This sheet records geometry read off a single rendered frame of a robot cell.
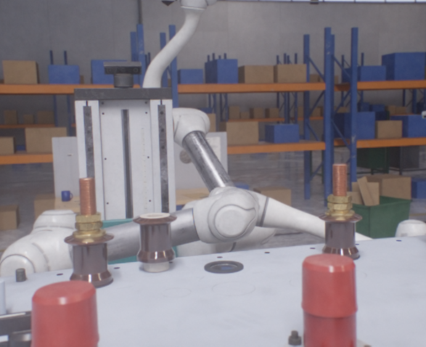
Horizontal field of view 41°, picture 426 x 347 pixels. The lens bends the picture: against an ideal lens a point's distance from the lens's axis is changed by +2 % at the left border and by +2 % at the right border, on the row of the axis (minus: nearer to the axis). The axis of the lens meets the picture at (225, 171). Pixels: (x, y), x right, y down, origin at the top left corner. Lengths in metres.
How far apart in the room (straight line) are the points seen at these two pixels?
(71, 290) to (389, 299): 0.57
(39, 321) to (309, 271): 0.32
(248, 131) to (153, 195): 7.28
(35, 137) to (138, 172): 6.81
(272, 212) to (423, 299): 0.80
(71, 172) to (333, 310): 5.24
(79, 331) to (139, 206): 1.49
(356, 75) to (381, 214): 4.86
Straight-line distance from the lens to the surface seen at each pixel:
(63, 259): 1.70
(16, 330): 0.80
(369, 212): 5.25
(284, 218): 1.76
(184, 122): 2.38
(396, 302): 1.03
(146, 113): 2.10
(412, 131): 10.61
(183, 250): 1.95
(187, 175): 6.01
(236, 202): 1.54
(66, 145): 5.85
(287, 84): 9.37
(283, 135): 9.60
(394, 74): 10.49
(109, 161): 2.10
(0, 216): 8.98
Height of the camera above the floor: 1.69
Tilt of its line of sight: 6 degrees down
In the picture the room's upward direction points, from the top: 1 degrees counter-clockwise
